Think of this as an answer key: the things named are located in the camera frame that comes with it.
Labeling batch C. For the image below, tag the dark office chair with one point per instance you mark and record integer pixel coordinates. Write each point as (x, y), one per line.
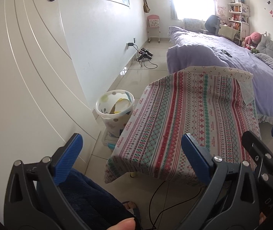
(212, 25)

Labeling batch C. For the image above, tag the pink plush toy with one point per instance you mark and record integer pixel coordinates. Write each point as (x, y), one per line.
(252, 40)

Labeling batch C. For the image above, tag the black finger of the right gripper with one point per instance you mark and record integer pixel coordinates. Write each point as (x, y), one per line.
(263, 173)

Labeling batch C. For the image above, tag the white polka dot trash bin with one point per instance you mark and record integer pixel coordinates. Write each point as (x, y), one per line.
(115, 123)

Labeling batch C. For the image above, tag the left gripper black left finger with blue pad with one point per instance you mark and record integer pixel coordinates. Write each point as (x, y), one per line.
(33, 199)

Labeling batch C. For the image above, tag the black remote on bed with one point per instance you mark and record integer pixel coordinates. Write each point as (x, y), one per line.
(226, 53)

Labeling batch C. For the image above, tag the patterned red green tablecloth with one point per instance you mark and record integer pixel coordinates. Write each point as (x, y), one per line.
(216, 105)

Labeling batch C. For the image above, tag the grey pillow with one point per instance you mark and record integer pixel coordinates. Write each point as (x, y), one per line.
(265, 46)

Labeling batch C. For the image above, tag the white bookshelf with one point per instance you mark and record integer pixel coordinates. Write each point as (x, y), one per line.
(238, 18)

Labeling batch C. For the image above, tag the pink child chair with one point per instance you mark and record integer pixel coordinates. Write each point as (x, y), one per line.
(153, 28)

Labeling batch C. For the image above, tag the dark blue trouser leg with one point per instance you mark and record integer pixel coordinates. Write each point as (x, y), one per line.
(78, 203)

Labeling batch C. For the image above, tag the bare fingertip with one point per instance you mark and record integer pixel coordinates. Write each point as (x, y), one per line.
(126, 224)

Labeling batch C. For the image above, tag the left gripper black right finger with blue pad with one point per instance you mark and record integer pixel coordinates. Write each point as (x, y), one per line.
(230, 199)

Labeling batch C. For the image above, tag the white door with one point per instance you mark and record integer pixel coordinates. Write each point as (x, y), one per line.
(41, 100)

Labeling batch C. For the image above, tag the black power strip with cables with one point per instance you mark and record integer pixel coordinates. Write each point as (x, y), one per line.
(144, 57)

